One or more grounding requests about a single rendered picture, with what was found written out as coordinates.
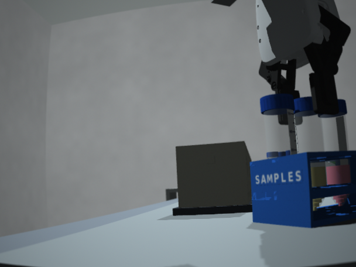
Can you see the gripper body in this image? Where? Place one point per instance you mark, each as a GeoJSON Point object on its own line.
{"type": "Point", "coordinates": [285, 27]}

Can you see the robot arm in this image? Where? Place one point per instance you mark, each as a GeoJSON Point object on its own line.
{"type": "Point", "coordinates": [223, 2]}

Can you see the blue tube rack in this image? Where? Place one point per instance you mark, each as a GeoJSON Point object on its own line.
{"type": "Point", "coordinates": [282, 193]}

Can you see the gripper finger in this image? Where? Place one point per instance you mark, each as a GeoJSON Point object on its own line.
{"type": "Point", "coordinates": [323, 59]}
{"type": "Point", "coordinates": [278, 83]}

